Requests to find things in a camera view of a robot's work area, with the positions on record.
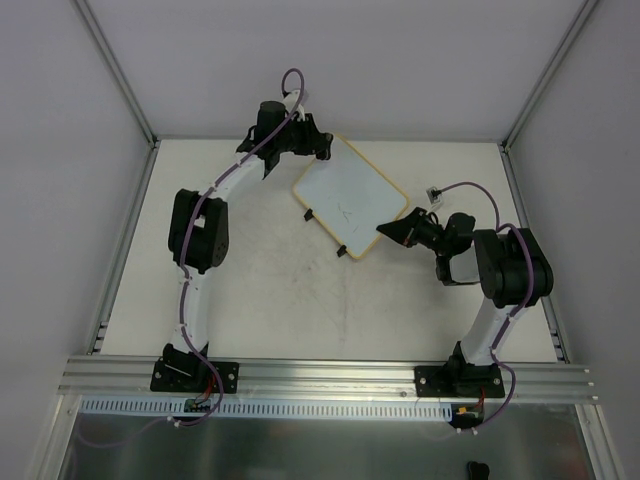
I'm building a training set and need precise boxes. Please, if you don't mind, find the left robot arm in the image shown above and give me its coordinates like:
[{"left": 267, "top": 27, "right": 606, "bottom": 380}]
[{"left": 150, "top": 93, "right": 333, "bottom": 392}]

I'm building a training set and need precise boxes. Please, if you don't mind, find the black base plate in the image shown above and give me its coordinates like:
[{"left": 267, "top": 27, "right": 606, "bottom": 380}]
[
  {"left": 414, "top": 364, "right": 505, "bottom": 399},
  {"left": 150, "top": 360, "right": 240, "bottom": 394}
]

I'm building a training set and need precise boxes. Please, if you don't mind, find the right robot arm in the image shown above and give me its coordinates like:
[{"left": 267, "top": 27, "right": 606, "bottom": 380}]
[{"left": 376, "top": 208, "right": 554, "bottom": 399}]

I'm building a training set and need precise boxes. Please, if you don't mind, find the black object bottom edge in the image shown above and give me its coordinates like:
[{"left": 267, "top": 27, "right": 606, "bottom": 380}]
[{"left": 467, "top": 461, "right": 490, "bottom": 480}]

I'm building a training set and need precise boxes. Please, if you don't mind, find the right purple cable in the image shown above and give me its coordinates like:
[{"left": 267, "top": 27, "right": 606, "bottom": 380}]
[{"left": 438, "top": 180, "right": 536, "bottom": 435}]

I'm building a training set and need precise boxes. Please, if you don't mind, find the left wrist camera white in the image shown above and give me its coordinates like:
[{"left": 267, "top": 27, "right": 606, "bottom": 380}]
[{"left": 282, "top": 89, "right": 306, "bottom": 122}]

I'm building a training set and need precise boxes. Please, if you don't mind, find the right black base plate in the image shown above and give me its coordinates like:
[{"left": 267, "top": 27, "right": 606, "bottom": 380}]
[{"left": 414, "top": 364, "right": 505, "bottom": 399}]

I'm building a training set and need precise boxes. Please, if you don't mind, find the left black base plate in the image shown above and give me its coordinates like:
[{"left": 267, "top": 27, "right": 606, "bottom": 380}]
[{"left": 150, "top": 360, "right": 240, "bottom": 394}]

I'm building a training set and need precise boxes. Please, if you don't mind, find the yellow framed whiteboard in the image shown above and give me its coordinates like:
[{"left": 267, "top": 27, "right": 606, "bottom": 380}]
[{"left": 292, "top": 135, "right": 409, "bottom": 260}]

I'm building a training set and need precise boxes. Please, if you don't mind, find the white slotted cable duct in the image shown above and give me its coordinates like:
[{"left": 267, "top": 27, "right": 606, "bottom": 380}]
[{"left": 78, "top": 395, "right": 453, "bottom": 423}]

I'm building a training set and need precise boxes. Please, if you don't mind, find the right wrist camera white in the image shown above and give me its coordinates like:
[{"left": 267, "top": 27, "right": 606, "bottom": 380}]
[{"left": 426, "top": 187, "right": 443, "bottom": 211}]

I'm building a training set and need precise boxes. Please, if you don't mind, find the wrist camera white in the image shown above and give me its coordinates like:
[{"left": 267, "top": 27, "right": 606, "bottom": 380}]
[
  {"left": 282, "top": 89, "right": 306, "bottom": 122},
  {"left": 426, "top": 187, "right": 443, "bottom": 211}
]

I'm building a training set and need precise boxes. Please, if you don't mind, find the aluminium mounting rail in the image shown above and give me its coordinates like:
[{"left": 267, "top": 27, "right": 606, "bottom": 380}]
[{"left": 57, "top": 355, "right": 601, "bottom": 404}]

